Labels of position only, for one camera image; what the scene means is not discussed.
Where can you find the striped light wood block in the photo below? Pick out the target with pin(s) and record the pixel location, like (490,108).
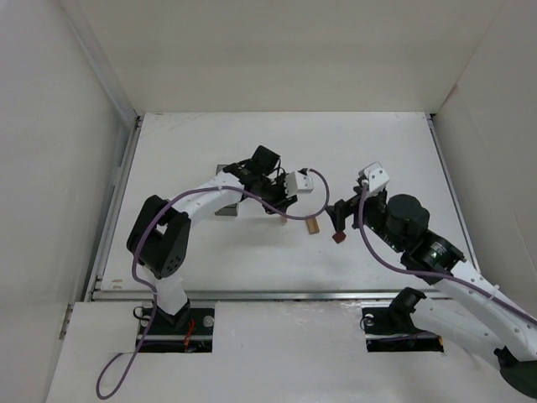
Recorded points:
(312,226)

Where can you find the aluminium rail left edge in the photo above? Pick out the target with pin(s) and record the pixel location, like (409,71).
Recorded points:
(121,162)

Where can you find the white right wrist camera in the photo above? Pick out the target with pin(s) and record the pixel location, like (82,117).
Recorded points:
(373,177)

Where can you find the dark red wood block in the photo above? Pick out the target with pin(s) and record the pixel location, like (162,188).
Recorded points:
(339,237)

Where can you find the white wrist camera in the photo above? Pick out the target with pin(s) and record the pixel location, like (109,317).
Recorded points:
(373,177)
(297,182)

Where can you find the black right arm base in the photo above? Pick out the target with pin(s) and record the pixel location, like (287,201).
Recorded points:
(389,329)

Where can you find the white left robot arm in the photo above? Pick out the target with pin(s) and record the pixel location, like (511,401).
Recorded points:
(160,235)

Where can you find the smoky transparent plastic bin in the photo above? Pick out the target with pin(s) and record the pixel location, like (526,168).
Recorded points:
(230,210)

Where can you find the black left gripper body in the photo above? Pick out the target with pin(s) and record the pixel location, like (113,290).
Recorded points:
(276,197)

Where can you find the aluminium rail front edge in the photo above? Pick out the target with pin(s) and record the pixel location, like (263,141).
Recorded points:
(208,295)

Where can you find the aluminium rail edge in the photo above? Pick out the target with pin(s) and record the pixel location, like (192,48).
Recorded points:
(121,162)
(208,295)
(446,173)

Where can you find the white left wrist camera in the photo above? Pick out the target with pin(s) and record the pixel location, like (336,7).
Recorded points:
(297,182)

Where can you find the aluminium rail right edge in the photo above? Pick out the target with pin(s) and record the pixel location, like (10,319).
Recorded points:
(446,173)

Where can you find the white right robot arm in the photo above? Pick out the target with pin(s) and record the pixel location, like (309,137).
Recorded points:
(493,327)

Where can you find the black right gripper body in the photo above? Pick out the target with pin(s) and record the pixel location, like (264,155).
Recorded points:
(348,211)

